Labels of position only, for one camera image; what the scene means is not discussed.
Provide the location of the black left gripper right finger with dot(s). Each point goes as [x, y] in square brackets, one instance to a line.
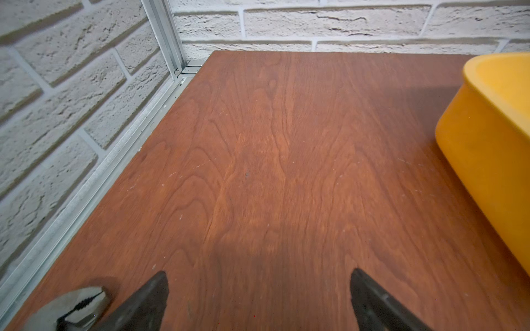
[376, 309]

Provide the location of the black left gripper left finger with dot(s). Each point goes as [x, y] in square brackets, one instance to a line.
[143, 310]

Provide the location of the yellow plastic tray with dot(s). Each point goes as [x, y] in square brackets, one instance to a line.
[484, 135]

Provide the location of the aluminium left table rail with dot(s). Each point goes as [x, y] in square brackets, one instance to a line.
[42, 254]

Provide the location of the aluminium left corner post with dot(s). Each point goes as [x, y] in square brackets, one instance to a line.
[162, 21]

